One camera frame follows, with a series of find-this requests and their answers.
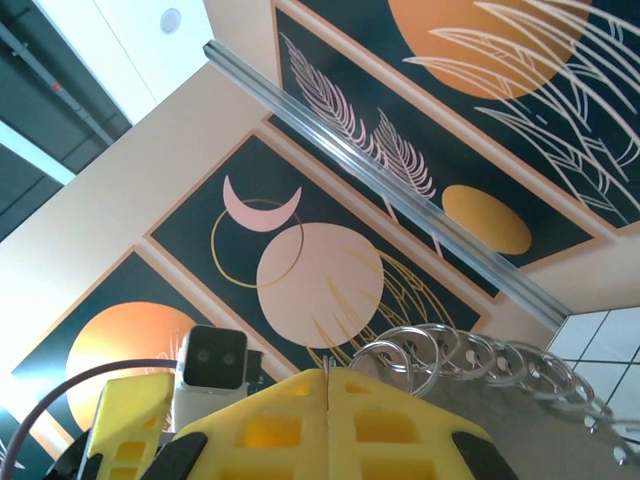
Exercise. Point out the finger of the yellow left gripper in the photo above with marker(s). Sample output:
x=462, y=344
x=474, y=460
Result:
x=125, y=400

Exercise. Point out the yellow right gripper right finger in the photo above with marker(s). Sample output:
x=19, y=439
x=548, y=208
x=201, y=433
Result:
x=340, y=450

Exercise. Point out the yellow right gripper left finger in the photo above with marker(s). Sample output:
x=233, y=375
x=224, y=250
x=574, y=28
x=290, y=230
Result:
x=300, y=415

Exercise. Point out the grey ceiling pipe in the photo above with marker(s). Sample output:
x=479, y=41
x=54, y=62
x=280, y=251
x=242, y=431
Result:
x=56, y=86

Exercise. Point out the round ceiling light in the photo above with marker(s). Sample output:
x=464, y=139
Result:
x=170, y=21

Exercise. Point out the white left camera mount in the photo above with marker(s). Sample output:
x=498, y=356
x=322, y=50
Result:
x=200, y=410

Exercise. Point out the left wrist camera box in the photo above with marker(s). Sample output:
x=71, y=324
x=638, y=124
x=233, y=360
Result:
x=212, y=357

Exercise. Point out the aluminium frame post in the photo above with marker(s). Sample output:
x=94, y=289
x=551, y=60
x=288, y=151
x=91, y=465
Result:
x=380, y=180

